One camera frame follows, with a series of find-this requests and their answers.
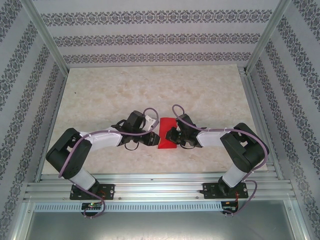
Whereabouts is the grey metal sheet panel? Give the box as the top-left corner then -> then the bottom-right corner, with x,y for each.
23,211 -> 302,240

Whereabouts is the thin black right gripper wire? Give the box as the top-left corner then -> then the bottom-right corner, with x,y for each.
180,141 -> 198,150

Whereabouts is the thin black gripper wire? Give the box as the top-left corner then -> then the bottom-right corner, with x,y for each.
180,141 -> 198,150
123,140 -> 141,151

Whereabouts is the thin black left gripper wire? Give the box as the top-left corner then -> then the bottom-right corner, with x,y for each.
123,140 -> 141,151

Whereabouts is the aluminium mounting rail beam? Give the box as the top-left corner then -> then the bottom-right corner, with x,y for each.
23,173 -> 297,201

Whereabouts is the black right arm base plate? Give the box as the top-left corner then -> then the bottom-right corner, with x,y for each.
202,182 -> 249,200

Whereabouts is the slotted grey cable duct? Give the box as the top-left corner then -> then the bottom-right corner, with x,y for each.
33,201 -> 224,212

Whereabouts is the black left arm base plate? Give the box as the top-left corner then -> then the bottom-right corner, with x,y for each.
70,183 -> 116,201

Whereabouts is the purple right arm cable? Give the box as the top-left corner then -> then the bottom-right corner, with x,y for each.
171,104 -> 271,218

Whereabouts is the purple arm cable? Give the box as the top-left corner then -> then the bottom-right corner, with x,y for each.
58,107 -> 160,220
171,104 -> 271,218

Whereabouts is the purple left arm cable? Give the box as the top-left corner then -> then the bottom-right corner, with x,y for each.
58,107 -> 160,220

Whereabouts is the aluminium frame post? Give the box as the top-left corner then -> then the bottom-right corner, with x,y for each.
20,0 -> 70,74
245,0 -> 293,74

